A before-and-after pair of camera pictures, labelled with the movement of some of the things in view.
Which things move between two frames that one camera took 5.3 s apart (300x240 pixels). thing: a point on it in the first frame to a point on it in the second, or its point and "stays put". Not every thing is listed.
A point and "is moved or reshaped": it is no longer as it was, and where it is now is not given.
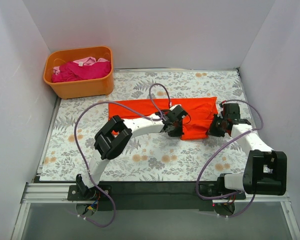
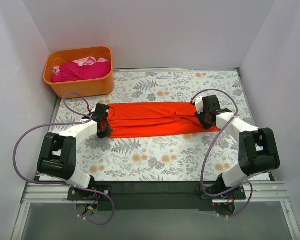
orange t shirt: (200, 111) is moved or reshaped
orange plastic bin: (80, 72) stays put
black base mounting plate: (152, 196) stays put
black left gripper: (175, 128) to (106, 132)
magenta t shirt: (72, 72) stays put
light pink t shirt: (82, 62) stays put
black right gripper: (215, 126) to (205, 123)
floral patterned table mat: (81, 125) stays put
